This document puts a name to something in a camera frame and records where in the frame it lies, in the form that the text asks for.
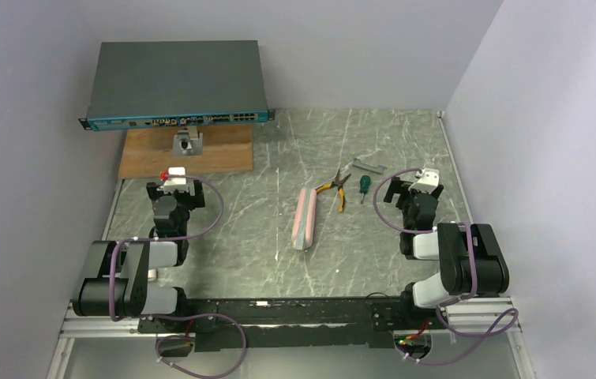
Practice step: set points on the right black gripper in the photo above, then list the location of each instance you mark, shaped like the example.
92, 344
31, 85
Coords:
396, 189

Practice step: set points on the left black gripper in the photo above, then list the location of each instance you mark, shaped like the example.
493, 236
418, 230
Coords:
153, 191

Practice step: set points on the pink umbrella case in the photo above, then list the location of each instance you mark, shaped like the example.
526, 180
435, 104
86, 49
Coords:
302, 234

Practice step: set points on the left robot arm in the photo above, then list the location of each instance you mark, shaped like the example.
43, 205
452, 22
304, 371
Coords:
121, 288

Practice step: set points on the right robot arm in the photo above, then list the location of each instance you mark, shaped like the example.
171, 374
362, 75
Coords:
470, 260

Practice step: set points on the wooden board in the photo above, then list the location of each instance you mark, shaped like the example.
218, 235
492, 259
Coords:
147, 152

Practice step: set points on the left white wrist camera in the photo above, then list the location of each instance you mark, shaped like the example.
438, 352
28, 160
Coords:
174, 178

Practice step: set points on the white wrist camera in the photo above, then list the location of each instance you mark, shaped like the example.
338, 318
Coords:
174, 178
426, 180

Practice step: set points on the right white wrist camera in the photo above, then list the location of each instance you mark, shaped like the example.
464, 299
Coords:
426, 180

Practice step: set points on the green handled screwdriver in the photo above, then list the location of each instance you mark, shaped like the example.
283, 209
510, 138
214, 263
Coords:
364, 185

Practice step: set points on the grey metal stand bracket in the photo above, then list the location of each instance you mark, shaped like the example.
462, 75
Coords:
188, 142

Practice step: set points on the yellow handled pliers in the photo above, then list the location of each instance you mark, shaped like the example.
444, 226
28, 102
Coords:
336, 183

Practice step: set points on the aluminium frame rail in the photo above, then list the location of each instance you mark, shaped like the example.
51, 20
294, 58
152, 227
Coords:
474, 315

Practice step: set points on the grey blue network switch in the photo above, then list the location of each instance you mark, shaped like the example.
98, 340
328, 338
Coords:
140, 85

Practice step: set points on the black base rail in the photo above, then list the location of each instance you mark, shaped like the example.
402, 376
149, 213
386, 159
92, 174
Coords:
375, 321

